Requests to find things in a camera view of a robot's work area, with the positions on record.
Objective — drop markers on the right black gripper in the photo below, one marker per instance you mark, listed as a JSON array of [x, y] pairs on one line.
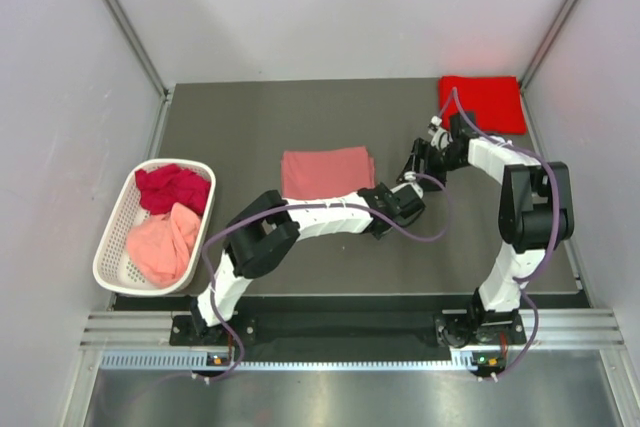
[[423, 151]]

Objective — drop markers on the aluminium frame post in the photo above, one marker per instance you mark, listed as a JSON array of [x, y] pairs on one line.
[[136, 46], [551, 35]]

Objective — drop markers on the salmon pink t shirt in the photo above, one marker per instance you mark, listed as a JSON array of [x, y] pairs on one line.
[[310, 175]]

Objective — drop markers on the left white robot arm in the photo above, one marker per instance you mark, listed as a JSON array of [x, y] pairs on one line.
[[257, 240]]

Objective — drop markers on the grey slotted cable duct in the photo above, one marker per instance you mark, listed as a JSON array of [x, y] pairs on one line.
[[201, 361]]

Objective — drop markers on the white plastic laundry basket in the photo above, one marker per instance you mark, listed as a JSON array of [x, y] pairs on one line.
[[112, 267]]

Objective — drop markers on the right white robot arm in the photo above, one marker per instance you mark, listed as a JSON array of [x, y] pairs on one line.
[[535, 212]]

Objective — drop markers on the folded red t shirt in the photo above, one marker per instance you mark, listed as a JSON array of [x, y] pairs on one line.
[[494, 101]]

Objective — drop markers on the light pink t shirt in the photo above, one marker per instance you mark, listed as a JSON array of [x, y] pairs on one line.
[[161, 247]]

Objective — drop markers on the right aluminium frame post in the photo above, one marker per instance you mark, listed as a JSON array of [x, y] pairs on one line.
[[551, 35]]

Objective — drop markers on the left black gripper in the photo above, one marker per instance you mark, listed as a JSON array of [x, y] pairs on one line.
[[381, 189]]

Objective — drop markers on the left aluminium frame post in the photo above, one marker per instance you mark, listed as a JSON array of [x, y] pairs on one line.
[[136, 46]]

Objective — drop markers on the crimson crumpled t shirt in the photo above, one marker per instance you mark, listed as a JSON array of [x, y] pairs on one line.
[[162, 188]]

